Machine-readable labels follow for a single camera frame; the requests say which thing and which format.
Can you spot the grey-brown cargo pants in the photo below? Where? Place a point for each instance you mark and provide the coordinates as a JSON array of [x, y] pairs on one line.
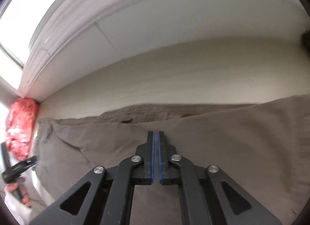
[[263, 147]]

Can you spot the person's left hand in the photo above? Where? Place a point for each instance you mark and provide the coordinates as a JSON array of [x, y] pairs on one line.
[[20, 190]]

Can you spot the folded dark navy garment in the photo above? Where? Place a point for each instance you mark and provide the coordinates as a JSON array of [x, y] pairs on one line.
[[305, 41]]

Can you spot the red floral cloth bundle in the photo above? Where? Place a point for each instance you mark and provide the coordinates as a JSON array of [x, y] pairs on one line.
[[19, 126]]

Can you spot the white window frame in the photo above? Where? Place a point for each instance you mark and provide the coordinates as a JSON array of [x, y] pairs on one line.
[[67, 44]]

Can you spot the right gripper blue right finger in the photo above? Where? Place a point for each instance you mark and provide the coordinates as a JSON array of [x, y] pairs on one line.
[[168, 174]]

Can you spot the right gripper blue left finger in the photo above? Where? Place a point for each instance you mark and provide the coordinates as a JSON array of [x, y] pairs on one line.
[[143, 162]]

